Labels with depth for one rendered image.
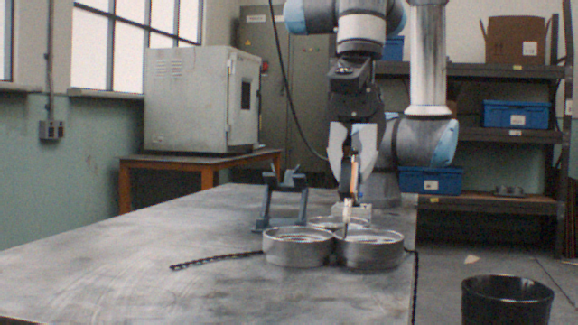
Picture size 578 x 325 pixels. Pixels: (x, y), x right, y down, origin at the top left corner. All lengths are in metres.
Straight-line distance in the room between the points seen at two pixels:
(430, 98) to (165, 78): 2.19
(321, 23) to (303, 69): 3.73
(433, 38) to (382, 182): 0.37
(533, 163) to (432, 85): 3.68
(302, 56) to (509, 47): 1.75
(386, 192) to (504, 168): 3.59
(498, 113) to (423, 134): 3.10
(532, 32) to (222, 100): 2.50
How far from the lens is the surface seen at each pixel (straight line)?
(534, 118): 4.40
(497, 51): 4.38
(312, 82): 4.67
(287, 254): 0.75
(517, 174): 4.89
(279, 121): 4.73
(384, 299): 0.64
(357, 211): 1.01
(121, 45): 3.45
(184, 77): 3.17
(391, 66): 4.24
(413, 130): 1.28
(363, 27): 0.82
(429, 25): 1.28
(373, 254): 0.75
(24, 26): 2.65
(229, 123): 3.06
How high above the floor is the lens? 1.01
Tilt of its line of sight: 4 degrees down
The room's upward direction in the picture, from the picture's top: 2 degrees clockwise
